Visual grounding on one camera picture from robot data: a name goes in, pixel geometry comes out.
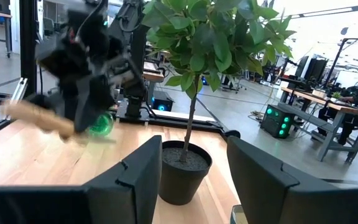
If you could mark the black overhead rig frame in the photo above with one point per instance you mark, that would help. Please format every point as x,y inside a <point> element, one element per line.
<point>337,53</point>

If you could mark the wooden workbench with grey legs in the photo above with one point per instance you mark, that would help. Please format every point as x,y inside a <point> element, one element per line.
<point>337,109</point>

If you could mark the small green potted plant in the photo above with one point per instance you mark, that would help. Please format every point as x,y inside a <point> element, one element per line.
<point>336,95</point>

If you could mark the black monitors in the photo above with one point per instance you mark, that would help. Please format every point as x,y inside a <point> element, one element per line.
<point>315,70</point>

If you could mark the green plant in black pot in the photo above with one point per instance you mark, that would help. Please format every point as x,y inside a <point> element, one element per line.
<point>179,174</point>

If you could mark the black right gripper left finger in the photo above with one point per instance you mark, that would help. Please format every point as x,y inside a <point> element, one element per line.
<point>135,193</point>

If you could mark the black computer with green lights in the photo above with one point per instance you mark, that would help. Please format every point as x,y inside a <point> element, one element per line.
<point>277,121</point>

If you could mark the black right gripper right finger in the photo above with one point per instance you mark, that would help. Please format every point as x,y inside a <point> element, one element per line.
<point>266,193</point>

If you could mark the black computer with blue light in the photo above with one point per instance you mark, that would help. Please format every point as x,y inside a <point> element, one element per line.
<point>162,101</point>

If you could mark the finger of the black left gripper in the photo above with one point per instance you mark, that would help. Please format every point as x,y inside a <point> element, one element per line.
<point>93,105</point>
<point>42,100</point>

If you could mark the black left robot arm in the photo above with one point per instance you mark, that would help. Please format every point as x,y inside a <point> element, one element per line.
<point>135,62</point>

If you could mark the green plastic spray bottle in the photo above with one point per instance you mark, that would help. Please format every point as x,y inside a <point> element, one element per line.
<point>102,124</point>

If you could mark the wooden desk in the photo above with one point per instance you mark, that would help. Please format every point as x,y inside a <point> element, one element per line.
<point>152,73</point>

